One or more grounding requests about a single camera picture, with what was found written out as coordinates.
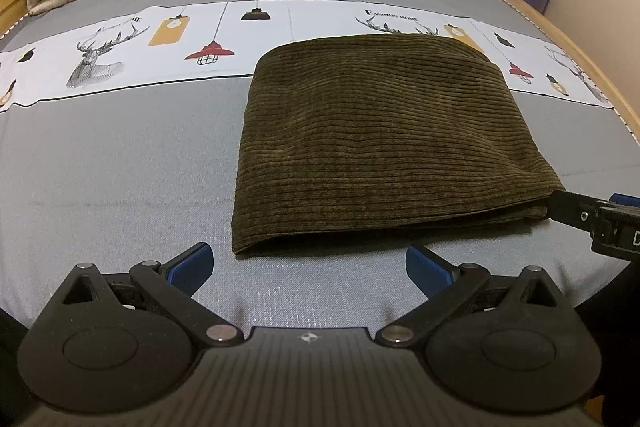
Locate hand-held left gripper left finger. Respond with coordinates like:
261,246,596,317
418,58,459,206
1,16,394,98
59,242,247,350

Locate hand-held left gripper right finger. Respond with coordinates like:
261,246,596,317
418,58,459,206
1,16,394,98
374,244,577,350

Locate olive corduroy pants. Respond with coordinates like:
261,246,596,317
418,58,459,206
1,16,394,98
232,33,567,259

